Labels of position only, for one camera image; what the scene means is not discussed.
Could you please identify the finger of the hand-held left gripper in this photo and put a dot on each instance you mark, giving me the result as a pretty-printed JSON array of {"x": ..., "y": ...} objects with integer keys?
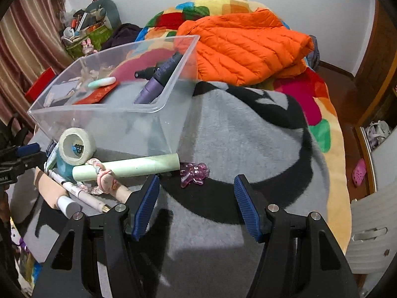
[{"x": 28, "y": 150}]

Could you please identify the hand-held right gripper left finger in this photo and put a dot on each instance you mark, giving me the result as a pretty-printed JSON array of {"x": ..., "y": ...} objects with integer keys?
[{"x": 144, "y": 208}]

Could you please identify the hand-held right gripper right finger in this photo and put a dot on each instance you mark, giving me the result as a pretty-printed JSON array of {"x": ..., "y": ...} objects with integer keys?
[{"x": 248, "y": 211}]

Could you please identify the teal tape roll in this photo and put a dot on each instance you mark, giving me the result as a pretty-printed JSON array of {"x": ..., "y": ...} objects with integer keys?
[{"x": 63, "y": 167}]

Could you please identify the pale green tube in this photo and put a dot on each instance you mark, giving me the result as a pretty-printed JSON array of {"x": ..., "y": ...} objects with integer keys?
[{"x": 139, "y": 167}]

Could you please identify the white tape roll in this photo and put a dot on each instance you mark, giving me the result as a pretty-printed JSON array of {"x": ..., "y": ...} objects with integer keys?
[{"x": 85, "y": 149}]

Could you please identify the clear purple octopus toy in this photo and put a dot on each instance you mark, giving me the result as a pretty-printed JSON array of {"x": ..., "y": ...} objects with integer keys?
[{"x": 194, "y": 173}]

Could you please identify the white pen with gold tip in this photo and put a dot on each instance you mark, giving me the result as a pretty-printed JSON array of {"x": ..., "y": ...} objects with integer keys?
[{"x": 83, "y": 197}]

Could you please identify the clear plastic storage box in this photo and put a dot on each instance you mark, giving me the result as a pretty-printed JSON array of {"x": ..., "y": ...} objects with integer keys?
[{"x": 124, "y": 127}]

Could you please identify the red box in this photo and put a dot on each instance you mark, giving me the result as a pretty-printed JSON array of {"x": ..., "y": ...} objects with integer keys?
[{"x": 40, "y": 85}]

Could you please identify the grey and black blanket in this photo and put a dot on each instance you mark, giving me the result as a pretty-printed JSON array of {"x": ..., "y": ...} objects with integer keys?
[{"x": 235, "y": 139}]

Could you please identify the red packet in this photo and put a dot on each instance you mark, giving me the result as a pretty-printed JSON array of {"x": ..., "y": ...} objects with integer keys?
[{"x": 97, "y": 94}]

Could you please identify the mint white oval tube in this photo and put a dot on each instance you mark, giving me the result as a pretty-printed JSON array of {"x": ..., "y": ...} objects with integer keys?
[{"x": 101, "y": 82}]

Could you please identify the striped red beige curtain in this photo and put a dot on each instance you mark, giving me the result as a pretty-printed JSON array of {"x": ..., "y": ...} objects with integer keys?
[{"x": 28, "y": 43}]

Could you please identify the pink clog shoe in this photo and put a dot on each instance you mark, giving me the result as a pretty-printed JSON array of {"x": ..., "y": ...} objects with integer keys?
[{"x": 359, "y": 172}]

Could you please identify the pink bunny bottle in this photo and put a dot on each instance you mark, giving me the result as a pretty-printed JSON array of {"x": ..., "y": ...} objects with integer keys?
[{"x": 88, "y": 46}]

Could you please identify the purple cosmetic bottle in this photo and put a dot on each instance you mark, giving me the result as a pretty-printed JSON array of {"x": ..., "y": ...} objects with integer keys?
[{"x": 152, "y": 87}]

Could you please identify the white cabinet door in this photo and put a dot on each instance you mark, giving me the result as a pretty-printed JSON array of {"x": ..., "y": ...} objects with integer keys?
[{"x": 372, "y": 217}]

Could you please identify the colourful patchwork blanket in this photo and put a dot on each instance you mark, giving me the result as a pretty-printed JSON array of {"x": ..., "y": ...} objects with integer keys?
[{"x": 316, "y": 105}]

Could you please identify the dark green spray bottle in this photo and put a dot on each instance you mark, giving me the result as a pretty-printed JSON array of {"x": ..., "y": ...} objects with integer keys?
[{"x": 144, "y": 74}]

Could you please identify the green storage bag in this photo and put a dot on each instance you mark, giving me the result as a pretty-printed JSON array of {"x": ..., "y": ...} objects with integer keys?
[{"x": 99, "y": 35}]

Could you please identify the dark clothing pile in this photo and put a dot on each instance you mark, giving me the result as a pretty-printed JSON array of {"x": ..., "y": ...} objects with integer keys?
[{"x": 122, "y": 35}]

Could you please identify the white sandals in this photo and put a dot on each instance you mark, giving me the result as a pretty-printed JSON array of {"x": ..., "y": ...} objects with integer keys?
[{"x": 378, "y": 133}]

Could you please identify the grey green neck pillow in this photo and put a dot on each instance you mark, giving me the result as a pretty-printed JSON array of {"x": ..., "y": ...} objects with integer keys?
[{"x": 108, "y": 9}]

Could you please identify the orange down jacket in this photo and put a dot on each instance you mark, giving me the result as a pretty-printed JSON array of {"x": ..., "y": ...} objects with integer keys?
[{"x": 248, "y": 46}]

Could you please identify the grey clothing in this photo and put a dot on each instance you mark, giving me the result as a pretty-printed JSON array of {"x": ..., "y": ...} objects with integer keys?
[{"x": 314, "y": 52}]

